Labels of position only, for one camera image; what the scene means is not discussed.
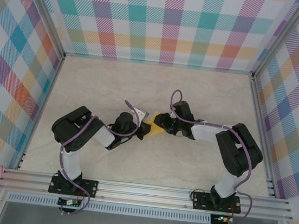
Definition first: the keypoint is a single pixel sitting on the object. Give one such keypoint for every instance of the long aluminium base rail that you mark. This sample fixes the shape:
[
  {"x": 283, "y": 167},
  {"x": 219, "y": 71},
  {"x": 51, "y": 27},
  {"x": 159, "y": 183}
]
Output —
[{"x": 142, "y": 194}]

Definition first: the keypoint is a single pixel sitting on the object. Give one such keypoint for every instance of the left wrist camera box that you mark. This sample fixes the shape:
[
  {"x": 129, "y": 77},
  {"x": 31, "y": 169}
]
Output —
[{"x": 141, "y": 113}]

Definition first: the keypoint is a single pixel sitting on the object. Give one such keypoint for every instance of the aluminium table side rail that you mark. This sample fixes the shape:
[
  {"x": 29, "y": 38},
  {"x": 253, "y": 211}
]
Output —
[
  {"x": 47, "y": 96},
  {"x": 261, "y": 131}
]

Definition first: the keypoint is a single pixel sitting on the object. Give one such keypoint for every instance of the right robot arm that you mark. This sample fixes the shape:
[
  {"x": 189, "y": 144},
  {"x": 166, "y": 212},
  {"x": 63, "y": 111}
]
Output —
[{"x": 240, "y": 153}]

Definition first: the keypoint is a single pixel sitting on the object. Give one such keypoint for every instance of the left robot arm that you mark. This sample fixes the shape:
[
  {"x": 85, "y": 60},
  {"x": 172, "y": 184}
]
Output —
[{"x": 73, "y": 132}]

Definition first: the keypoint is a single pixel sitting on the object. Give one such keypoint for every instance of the aluminium frame crossbar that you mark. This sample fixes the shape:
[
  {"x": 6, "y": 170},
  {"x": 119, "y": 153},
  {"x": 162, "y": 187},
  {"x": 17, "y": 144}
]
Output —
[{"x": 158, "y": 63}]

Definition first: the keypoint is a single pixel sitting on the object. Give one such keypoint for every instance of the yellow cloth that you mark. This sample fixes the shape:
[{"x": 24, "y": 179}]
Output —
[{"x": 156, "y": 130}]

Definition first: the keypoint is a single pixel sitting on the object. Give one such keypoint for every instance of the aluminium frame post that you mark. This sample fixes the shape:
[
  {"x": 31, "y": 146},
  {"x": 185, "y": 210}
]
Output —
[
  {"x": 281, "y": 38},
  {"x": 45, "y": 14}
]

